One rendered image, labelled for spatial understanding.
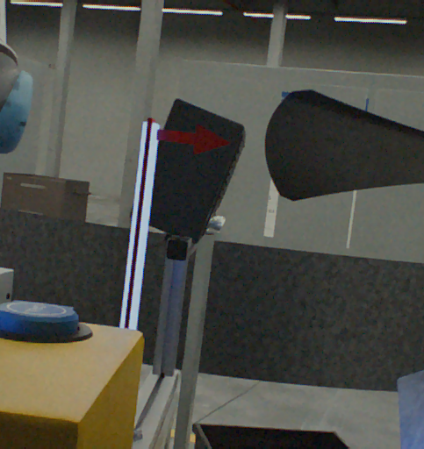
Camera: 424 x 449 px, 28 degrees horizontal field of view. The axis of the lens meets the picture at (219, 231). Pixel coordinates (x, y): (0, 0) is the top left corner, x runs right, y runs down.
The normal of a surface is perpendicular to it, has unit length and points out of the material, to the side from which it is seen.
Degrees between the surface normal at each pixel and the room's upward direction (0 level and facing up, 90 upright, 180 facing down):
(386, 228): 90
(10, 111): 92
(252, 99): 90
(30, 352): 0
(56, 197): 90
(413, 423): 55
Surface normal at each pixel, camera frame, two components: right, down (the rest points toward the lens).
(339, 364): 0.15, 0.09
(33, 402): 0.12, -0.99
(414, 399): -0.61, -0.61
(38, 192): -0.31, 0.04
